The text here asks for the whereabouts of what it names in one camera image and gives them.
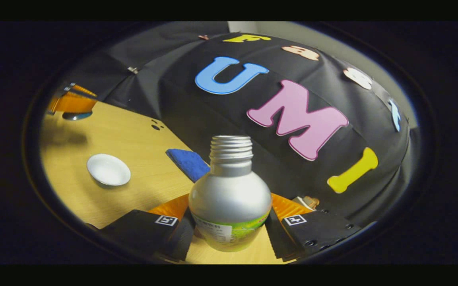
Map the white teacup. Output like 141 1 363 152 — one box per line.
87 154 131 186

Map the silver water bottle green label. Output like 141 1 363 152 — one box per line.
188 135 272 252

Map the black backdrop cloth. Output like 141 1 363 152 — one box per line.
60 22 412 227

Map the dark blue teacup lid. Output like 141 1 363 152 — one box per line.
62 111 93 121

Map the blue towel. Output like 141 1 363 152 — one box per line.
166 149 211 183

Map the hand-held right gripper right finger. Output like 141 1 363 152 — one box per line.
265 193 363 262

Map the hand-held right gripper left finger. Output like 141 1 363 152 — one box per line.
86 193 196 263

